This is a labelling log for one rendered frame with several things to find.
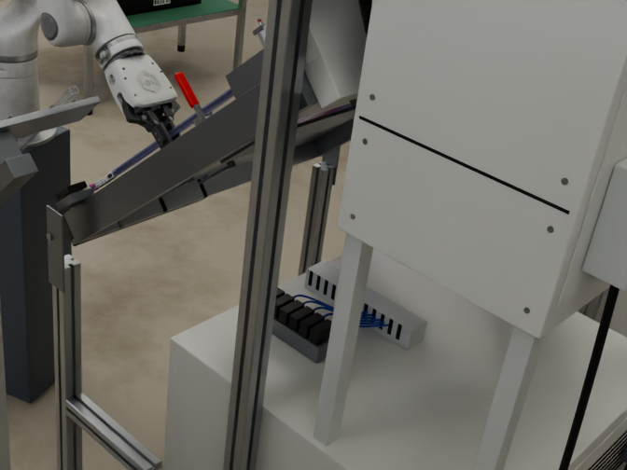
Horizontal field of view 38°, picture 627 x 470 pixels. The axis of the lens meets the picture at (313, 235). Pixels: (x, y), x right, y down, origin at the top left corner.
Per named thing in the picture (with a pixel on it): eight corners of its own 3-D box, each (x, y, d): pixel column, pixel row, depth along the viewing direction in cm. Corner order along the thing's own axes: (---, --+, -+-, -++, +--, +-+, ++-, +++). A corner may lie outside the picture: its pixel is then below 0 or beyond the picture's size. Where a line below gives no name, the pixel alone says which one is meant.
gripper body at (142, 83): (109, 49, 155) (141, 104, 154) (154, 42, 162) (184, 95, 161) (90, 74, 160) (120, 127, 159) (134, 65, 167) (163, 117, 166)
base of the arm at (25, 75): (-51, 133, 200) (-58, 53, 191) (6, 107, 215) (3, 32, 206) (19, 157, 194) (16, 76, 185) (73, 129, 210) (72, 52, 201)
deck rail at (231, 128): (76, 243, 172) (62, 214, 172) (85, 241, 174) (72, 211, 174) (308, 105, 120) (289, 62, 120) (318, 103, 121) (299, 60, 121)
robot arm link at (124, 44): (106, 37, 155) (115, 51, 155) (146, 32, 162) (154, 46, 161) (85, 64, 161) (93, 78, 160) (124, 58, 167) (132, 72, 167)
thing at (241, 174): (85, 241, 174) (70, 206, 174) (315, 158, 218) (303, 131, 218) (88, 239, 173) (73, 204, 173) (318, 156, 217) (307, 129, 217)
